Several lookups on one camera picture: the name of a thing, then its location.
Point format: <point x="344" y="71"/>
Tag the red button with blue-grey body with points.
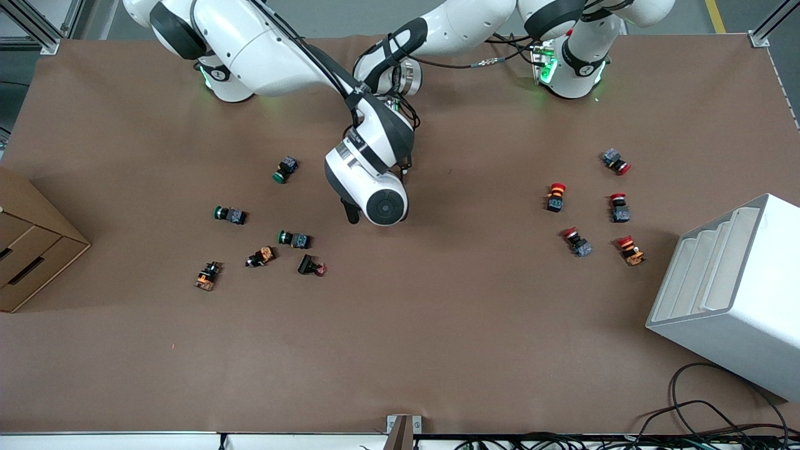
<point x="615" y="161"/>

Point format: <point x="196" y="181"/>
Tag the green button with grey body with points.
<point x="294" y="239"/>
<point x="230" y="215"/>

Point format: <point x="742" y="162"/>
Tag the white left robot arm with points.
<point x="462" y="25"/>

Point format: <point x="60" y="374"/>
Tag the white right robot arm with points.
<point x="250" y="44"/>

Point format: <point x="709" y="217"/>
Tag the black button with orange body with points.
<point x="207" y="275"/>
<point x="260" y="256"/>

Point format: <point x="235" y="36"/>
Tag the white slotted organizer box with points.
<point x="750" y="325"/>

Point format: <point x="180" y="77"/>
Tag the white table edge rail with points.
<point x="125" y="442"/>

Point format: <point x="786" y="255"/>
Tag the metal table edge bracket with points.
<point x="400" y="431"/>

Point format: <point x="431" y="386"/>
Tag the brown cardboard drawer box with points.
<point x="31" y="212"/>

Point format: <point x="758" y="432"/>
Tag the red button with grey body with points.
<point x="576" y="242"/>

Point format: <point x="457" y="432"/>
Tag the red button with orange body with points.
<point x="630" y="250"/>

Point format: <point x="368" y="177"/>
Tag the red button with black-blue body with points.
<point x="619" y="207"/>

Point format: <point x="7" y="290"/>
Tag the green button with blue body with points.
<point x="285" y="169"/>

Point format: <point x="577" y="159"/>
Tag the black switch with red tip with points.
<point x="311" y="267"/>

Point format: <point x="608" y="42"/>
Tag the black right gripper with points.
<point x="352" y="212"/>

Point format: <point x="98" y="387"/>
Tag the red button with orange stripes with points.
<point x="555" y="197"/>

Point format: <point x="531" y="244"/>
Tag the aluminium frame post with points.
<point x="769" y="28"/>
<point x="31" y="25"/>

